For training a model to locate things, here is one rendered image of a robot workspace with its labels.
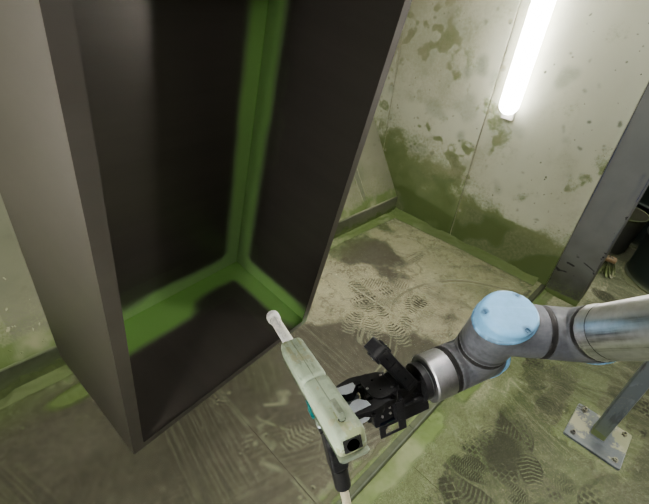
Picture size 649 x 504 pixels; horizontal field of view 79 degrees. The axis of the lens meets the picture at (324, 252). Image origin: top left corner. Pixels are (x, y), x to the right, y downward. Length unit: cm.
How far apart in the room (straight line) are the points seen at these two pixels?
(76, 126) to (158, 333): 88
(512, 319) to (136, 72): 81
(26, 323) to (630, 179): 263
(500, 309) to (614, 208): 176
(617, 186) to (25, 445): 265
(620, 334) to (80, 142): 69
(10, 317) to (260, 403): 96
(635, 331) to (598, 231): 184
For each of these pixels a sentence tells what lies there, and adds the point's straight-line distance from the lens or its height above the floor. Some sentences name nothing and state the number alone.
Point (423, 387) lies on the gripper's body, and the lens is 77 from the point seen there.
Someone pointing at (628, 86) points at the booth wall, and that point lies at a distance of 232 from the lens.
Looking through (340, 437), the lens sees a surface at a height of 89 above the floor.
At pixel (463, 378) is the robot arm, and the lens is 78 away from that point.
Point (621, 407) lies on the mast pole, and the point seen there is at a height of 21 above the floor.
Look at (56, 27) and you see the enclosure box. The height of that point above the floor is 135.
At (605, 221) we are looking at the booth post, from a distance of 244.
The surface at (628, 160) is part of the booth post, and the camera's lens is 235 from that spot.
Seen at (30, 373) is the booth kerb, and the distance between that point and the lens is 191.
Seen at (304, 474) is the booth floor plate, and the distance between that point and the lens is 151.
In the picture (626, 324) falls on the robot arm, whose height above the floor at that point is 106.
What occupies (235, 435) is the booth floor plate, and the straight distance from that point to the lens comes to 159.
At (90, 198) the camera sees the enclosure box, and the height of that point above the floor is 117.
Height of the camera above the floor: 140
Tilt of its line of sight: 34 degrees down
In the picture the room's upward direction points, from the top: 6 degrees clockwise
